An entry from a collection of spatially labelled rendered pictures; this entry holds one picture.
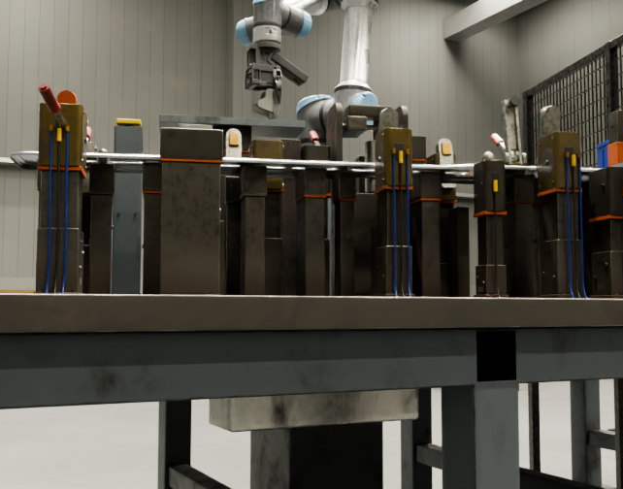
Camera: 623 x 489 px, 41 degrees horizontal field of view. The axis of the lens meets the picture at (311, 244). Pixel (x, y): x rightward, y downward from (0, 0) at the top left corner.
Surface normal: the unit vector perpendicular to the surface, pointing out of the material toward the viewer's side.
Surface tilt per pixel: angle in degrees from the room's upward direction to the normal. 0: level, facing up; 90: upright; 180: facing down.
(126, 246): 90
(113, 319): 90
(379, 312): 90
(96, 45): 90
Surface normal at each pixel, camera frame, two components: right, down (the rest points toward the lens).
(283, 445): -0.90, -0.04
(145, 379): 0.44, -0.07
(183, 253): 0.18, -0.07
